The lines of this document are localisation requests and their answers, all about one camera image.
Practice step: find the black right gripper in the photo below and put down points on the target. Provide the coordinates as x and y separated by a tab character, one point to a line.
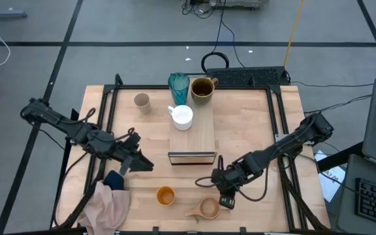
228	179

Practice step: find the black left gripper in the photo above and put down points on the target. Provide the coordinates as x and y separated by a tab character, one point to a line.
129	150

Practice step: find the orange cup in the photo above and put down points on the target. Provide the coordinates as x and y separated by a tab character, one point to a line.
166	196

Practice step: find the white mug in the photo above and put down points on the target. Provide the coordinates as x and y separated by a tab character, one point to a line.
182	117

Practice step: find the beige ribbed cup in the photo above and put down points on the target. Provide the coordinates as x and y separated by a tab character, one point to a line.
142	101

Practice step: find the teal glass tumbler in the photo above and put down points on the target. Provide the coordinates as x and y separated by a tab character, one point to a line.
179	88

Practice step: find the olive green mug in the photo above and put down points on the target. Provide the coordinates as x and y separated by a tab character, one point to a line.
201	99

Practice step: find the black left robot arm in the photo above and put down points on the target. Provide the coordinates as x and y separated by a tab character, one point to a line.
51	114

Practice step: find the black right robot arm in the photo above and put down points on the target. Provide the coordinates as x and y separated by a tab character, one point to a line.
289	147

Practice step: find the navy blue cloth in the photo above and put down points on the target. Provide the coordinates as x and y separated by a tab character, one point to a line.
113	180

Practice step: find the pink cloth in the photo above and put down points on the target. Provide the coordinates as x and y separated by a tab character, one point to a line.
104	212

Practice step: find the white paper sheet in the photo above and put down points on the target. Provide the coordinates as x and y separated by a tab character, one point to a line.
333	182

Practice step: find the black perforated computer case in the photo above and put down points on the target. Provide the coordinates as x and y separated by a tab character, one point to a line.
240	76

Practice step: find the grey box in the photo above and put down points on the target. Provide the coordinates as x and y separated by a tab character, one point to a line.
237	3

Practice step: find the grey furniture foot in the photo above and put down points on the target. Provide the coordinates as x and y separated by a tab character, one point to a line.
2	14

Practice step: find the wooden shelf with black frame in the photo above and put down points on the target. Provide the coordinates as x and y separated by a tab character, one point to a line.
197	137

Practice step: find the black aluminium table frame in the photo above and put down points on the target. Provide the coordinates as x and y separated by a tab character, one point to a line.
240	87

